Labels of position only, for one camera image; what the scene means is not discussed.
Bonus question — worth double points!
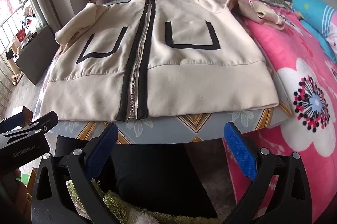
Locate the pink floral blanket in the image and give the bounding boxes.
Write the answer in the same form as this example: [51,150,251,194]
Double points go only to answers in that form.
[197,0,337,223]

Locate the dark grey low cabinet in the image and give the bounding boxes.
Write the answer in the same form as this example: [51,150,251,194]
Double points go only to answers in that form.
[15,25,59,86]

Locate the cream zip jacket black trim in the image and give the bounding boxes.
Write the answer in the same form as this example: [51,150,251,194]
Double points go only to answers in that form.
[41,0,284,121]

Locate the small brown wooden box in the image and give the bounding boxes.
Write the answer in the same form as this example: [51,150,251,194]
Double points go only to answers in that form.
[11,106,34,128]

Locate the fruit pattern bed sheet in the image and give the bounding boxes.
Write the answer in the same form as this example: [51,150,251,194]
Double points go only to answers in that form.
[32,103,294,146]

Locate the green fuzzy sleeve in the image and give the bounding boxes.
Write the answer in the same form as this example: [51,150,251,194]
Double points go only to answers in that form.
[66,178,222,224]

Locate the blue cartoon pillow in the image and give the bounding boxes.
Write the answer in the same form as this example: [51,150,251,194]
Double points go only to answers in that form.
[292,0,336,64]

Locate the person's left hand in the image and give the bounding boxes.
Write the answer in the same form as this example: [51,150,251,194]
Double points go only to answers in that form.
[8,169,31,223]

